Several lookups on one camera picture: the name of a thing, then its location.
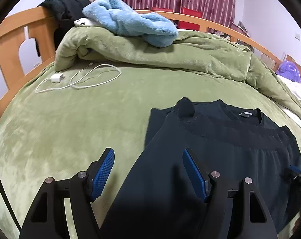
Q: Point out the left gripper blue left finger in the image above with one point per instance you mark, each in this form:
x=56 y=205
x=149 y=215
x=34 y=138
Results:
x=46 y=217

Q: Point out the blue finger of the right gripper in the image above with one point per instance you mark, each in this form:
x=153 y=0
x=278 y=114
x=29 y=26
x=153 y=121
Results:
x=292 y=176

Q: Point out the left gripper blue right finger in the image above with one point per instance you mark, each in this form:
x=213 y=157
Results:
x=234 y=209

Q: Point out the dark navy sweater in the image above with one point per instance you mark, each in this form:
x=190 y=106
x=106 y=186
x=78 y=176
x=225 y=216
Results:
x=157 y=199

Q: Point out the white black flower quilt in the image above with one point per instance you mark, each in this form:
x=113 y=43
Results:
x=295 y=88

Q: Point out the green fleece bed sheet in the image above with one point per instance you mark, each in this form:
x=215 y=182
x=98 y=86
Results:
x=57 y=133

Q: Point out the purple plush toy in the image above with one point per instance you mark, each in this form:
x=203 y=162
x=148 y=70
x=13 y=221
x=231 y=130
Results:
x=289 y=70

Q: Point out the cluttered desk items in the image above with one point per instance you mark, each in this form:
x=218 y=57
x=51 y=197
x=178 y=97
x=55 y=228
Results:
x=234 y=32

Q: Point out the green fleece duvet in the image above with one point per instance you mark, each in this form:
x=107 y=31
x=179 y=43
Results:
x=191 y=50

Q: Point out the light blue fleece garment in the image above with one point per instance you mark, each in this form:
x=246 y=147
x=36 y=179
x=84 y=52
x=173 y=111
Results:
x=120 y=19

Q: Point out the white charger with cable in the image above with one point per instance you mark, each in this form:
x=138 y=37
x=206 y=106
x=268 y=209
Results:
x=79 y=77

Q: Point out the wooden bed frame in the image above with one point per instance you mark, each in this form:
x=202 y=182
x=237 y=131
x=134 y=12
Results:
x=42 y=26

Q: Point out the black jacket on frame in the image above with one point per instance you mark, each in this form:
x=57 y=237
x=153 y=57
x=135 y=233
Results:
x=65 y=13

